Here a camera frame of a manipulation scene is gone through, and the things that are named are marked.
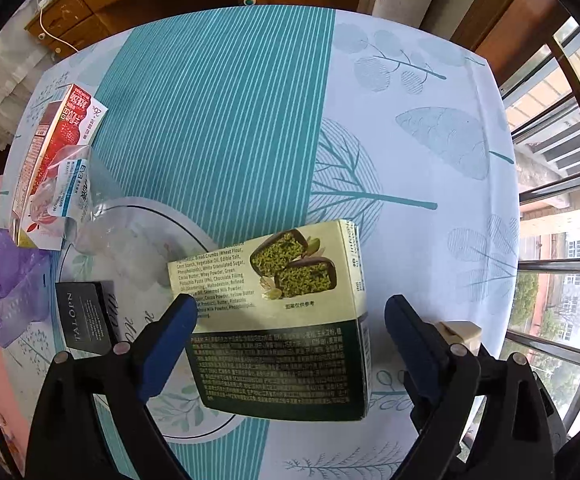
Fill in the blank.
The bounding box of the clear plastic bag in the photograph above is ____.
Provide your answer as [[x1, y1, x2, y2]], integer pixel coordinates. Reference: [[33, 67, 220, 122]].
[[29, 144, 171, 291]]

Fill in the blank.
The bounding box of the small black box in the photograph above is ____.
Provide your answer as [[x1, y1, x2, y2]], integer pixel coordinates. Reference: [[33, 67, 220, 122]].
[[55, 280, 121, 358]]

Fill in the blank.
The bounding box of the small beige block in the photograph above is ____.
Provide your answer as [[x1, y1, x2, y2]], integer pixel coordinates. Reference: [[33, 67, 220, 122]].
[[437, 321, 483, 356]]

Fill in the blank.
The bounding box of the white cable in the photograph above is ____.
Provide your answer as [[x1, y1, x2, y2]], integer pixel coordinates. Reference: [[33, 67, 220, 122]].
[[37, 0, 81, 48]]

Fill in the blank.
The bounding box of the green chocolate box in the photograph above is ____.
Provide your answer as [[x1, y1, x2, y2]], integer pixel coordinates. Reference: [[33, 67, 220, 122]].
[[167, 219, 373, 422]]

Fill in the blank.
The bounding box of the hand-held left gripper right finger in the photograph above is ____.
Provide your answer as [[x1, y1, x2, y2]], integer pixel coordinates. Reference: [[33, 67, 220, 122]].
[[384, 294, 570, 480]]

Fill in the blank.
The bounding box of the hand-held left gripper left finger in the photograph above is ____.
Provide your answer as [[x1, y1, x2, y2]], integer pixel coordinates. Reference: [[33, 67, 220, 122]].
[[25, 294, 201, 480]]

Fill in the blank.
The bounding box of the purple plastic bag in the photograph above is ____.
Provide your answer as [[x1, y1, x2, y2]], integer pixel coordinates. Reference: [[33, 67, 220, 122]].
[[0, 228, 53, 348]]

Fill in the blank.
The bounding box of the window with metal grille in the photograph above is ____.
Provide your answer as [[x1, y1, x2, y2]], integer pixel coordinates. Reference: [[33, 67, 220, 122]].
[[450, 0, 580, 441]]

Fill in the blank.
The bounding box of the pink strawberry carton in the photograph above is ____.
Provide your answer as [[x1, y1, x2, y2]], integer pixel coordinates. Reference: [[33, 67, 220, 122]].
[[10, 83, 108, 250]]

